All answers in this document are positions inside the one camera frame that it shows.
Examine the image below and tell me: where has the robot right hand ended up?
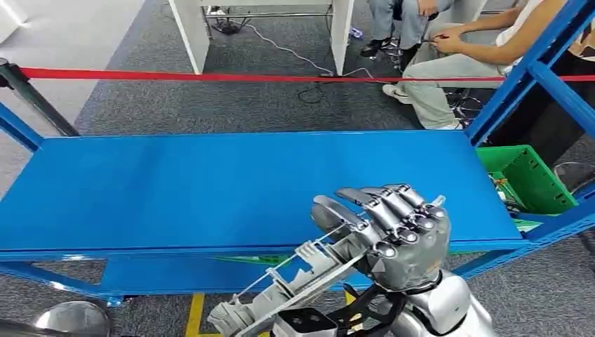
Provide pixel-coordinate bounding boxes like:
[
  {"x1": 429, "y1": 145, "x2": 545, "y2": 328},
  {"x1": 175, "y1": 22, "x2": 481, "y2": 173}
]
[{"x1": 310, "y1": 183, "x2": 452, "y2": 293}]

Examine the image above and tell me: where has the silver wheel hubcap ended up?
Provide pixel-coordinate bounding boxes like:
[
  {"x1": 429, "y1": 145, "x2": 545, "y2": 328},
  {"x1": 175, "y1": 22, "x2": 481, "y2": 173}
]
[{"x1": 206, "y1": 195, "x2": 447, "y2": 337}]

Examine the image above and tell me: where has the open green plastic crate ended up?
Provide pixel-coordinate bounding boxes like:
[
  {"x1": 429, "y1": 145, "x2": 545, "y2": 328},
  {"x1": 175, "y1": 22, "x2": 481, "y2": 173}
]
[{"x1": 474, "y1": 145, "x2": 580, "y2": 216}]

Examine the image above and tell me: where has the chrome chair base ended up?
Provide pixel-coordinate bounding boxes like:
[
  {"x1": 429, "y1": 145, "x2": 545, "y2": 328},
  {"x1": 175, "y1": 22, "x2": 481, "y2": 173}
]
[
  {"x1": 446, "y1": 88, "x2": 484, "y2": 128},
  {"x1": 385, "y1": 39, "x2": 406, "y2": 66}
]

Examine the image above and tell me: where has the person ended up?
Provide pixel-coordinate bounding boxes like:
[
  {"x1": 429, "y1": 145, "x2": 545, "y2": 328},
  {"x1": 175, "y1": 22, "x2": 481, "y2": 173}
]
[
  {"x1": 486, "y1": 27, "x2": 595, "y2": 166},
  {"x1": 360, "y1": 0, "x2": 454, "y2": 59},
  {"x1": 382, "y1": 0, "x2": 595, "y2": 131}
]

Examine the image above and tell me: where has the yellow floor tape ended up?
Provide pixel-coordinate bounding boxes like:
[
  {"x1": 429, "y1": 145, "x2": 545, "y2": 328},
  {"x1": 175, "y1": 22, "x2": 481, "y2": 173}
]
[{"x1": 185, "y1": 291, "x2": 363, "y2": 337}]

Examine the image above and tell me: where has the white desk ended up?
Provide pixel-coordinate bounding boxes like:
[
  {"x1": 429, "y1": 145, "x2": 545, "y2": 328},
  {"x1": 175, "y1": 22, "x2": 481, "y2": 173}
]
[{"x1": 168, "y1": 0, "x2": 355, "y2": 77}]

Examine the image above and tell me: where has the blue metal shelf rack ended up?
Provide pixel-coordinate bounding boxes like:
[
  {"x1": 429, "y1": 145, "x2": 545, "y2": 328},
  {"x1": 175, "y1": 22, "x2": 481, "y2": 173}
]
[{"x1": 0, "y1": 0, "x2": 595, "y2": 308}]

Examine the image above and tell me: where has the red barrier belt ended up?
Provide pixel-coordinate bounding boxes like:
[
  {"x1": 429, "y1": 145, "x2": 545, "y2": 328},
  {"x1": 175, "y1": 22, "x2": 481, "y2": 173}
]
[{"x1": 18, "y1": 67, "x2": 595, "y2": 85}]

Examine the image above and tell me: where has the coloured wire bundle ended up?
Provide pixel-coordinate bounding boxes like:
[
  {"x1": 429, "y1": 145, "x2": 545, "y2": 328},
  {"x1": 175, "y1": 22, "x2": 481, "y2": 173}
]
[{"x1": 490, "y1": 172, "x2": 524, "y2": 213}]

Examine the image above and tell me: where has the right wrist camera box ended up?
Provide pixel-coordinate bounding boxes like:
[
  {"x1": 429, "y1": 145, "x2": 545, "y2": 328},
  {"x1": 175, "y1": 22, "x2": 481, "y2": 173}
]
[{"x1": 272, "y1": 307, "x2": 338, "y2": 337}]

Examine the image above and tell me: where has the black floor cable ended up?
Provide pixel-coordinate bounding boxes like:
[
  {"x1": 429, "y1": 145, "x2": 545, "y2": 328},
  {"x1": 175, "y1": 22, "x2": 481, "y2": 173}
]
[{"x1": 297, "y1": 72, "x2": 337, "y2": 104}]

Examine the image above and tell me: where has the white floor cable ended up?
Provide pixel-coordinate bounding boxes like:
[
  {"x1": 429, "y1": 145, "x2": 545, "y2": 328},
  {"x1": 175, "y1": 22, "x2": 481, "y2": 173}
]
[{"x1": 241, "y1": 20, "x2": 392, "y2": 85}]

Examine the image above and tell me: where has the black cable bundle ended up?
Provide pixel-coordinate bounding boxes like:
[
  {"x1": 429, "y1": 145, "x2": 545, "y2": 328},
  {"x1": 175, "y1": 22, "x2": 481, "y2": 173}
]
[{"x1": 211, "y1": 9, "x2": 254, "y2": 36}]

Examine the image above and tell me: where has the chrome stanchion post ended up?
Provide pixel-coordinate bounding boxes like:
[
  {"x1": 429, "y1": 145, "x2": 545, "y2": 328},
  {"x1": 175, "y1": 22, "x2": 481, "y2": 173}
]
[{"x1": 0, "y1": 301, "x2": 111, "y2": 337}]

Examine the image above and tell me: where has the black-topped stanchion post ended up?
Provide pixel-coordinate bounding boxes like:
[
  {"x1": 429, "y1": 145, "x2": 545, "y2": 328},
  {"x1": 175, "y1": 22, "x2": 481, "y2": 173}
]
[{"x1": 0, "y1": 58, "x2": 80, "y2": 138}]

